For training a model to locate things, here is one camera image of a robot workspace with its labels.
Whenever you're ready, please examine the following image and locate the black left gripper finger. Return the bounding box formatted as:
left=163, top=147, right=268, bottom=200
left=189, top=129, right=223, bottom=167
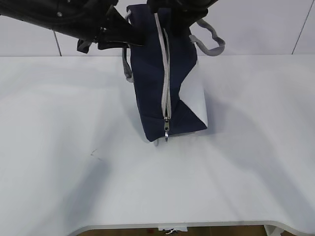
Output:
left=97, top=41, right=130, bottom=50
left=103, top=8, right=145, bottom=46

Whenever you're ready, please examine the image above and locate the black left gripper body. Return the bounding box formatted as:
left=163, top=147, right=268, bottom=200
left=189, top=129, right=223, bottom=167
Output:
left=77, top=4, right=114, bottom=54

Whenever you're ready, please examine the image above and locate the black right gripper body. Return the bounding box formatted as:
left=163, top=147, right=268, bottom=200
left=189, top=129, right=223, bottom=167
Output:
left=147, top=0, right=217, bottom=34

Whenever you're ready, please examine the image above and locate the navy blue lunch bag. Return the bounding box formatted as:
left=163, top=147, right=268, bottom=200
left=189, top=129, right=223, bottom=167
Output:
left=122, top=4, right=225, bottom=142

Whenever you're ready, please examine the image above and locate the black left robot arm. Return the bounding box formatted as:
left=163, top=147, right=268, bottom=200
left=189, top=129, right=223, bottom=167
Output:
left=0, top=0, right=145, bottom=54

